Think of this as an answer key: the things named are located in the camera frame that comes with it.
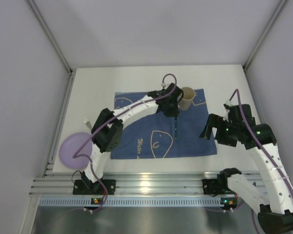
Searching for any spoon with teal handle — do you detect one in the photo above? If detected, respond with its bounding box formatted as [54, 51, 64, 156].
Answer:
[174, 117, 178, 140]

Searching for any beige paper cup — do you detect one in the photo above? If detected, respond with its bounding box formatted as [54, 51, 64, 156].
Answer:
[179, 87, 195, 111]

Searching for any blue fish placemat cloth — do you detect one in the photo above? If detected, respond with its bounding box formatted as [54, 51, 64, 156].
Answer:
[111, 89, 217, 159]

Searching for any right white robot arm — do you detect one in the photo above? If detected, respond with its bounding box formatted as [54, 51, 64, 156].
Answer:
[200, 104, 293, 234]

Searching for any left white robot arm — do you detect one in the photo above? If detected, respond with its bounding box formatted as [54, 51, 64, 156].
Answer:
[74, 83, 184, 190]

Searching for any purple plate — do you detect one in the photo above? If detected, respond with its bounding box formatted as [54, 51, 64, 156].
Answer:
[59, 132, 90, 169]

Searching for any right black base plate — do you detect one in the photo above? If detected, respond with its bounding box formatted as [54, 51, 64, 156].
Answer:
[202, 179, 232, 196]

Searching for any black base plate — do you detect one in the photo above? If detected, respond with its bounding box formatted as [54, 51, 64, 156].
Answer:
[73, 179, 116, 195]
[202, 179, 232, 196]

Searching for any fork with teal handle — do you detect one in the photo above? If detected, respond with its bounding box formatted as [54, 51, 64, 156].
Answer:
[84, 117, 92, 130]

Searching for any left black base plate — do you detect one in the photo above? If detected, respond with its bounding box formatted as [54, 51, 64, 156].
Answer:
[73, 179, 116, 195]

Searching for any aluminium mounting rail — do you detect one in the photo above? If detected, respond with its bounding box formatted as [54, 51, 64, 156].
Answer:
[29, 172, 217, 196]

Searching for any perforated cable tray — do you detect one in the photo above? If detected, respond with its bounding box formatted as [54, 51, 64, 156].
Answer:
[40, 196, 235, 208]

